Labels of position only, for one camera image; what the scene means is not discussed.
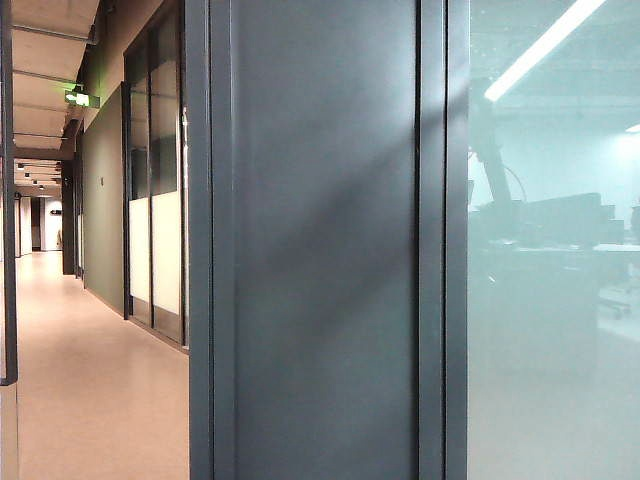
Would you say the grey metal pillar panel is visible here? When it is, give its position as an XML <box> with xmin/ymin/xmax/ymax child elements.
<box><xmin>182</xmin><ymin>0</ymin><xmax>471</xmax><ymax>480</ymax></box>

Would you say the white frosted glass panel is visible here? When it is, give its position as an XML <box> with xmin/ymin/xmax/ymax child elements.
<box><xmin>148</xmin><ymin>9</ymin><xmax>189</xmax><ymax>349</ymax></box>
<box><xmin>123</xmin><ymin>37</ymin><xmax>154</xmax><ymax>326</ymax></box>

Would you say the large frosted glass window pane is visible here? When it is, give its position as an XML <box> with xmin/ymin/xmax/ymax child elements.
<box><xmin>467</xmin><ymin>0</ymin><xmax>640</xmax><ymax>480</ymax></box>

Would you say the green illuminated exit sign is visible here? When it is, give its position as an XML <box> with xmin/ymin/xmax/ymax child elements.
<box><xmin>63</xmin><ymin>83</ymin><xmax>102</xmax><ymax>109</ymax></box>

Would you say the clear glass door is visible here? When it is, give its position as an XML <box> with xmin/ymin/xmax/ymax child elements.
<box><xmin>0</xmin><ymin>0</ymin><xmax>22</xmax><ymax>480</ymax></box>

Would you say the grey metal door pull handle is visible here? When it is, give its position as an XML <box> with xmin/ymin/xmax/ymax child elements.
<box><xmin>0</xmin><ymin>0</ymin><xmax>20</xmax><ymax>387</ymax></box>

